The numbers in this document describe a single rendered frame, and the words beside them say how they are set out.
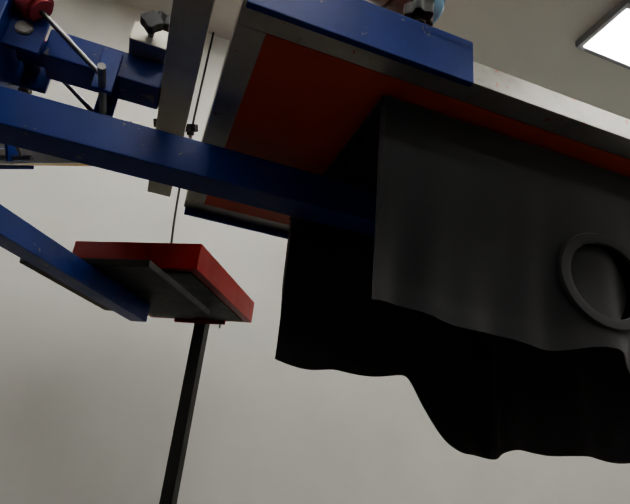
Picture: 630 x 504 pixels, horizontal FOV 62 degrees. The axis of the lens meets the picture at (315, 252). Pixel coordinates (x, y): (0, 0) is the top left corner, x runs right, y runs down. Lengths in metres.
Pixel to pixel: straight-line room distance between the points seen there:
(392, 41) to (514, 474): 3.09
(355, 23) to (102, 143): 0.40
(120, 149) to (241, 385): 2.13
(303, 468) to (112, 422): 0.97
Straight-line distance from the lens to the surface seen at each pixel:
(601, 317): 0.82
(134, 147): 0.84
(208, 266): 1.79
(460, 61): 0.75
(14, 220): 1.36
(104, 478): 2.76
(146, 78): 0.91
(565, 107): 0.84
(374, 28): 0.71
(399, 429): 3.14
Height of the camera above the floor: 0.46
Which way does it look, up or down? 23 degrees up
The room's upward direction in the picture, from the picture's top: 6 degrees clockwise
